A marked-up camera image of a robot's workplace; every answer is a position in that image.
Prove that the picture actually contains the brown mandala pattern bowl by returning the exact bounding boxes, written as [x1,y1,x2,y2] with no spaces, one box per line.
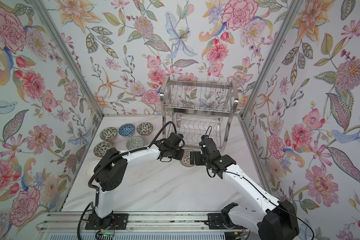
[180,149,195,168]

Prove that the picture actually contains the two-tier steel dish rack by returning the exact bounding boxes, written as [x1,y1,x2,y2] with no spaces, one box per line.
[159,78,239,151]

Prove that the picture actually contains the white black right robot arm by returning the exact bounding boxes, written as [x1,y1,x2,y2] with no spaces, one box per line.
[190,135,300,240]

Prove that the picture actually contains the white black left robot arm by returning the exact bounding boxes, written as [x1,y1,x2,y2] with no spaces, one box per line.
[85,133,185,231]

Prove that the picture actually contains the dark speckled bowl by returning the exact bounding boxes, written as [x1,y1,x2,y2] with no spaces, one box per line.
[136,122,154,137]

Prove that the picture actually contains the pale green pattern bowl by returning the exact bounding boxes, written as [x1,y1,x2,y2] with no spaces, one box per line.
[126,137,144,150]

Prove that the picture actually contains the blue pattern bowl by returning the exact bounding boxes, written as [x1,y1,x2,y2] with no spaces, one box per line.
[118,123,136,138]

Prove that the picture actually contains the green leaf pattern bowl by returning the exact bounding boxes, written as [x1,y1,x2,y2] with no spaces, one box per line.
[100,127,118,142]

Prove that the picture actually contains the dark floral bowl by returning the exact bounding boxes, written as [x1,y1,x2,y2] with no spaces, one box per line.
[93,141,113,158]

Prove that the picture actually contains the plain white bowl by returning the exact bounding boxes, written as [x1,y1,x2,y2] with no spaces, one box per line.
[84,160,100,179]

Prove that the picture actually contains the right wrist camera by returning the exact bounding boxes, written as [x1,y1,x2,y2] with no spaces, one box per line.
[201,135,209,143]

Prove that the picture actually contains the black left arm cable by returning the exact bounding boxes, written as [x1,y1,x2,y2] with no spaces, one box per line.
[77,120,178,240]

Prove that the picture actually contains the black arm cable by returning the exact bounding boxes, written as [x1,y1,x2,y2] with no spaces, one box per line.
[203,125,315,240]
[77,120,178,240]

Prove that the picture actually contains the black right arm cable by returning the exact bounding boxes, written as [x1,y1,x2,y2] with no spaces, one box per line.
[203,125,315,240]

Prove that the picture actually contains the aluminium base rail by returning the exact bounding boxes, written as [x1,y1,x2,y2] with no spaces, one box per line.
[36,210,262,233]

